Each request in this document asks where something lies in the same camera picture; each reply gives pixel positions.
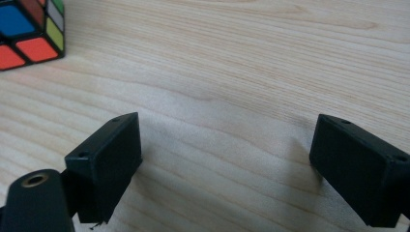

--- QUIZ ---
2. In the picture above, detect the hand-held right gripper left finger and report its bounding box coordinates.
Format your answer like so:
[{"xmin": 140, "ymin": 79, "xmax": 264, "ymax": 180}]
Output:
[{"xmin": 61, "ymin": 111, "xmax": 143, "ymax": 224}]

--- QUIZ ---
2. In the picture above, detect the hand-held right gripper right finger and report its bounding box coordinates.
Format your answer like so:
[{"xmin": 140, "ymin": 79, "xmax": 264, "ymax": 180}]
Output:
[{"xmin": 308, "ymin": 113, "xmax": 410, "ymax": 229}]

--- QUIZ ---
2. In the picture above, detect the colourful puzzle cube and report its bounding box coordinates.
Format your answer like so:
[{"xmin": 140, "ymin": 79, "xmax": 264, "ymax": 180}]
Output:
[{"xmin": 0, "ymin": 0, "xmax": 66, "ymax": 72}]

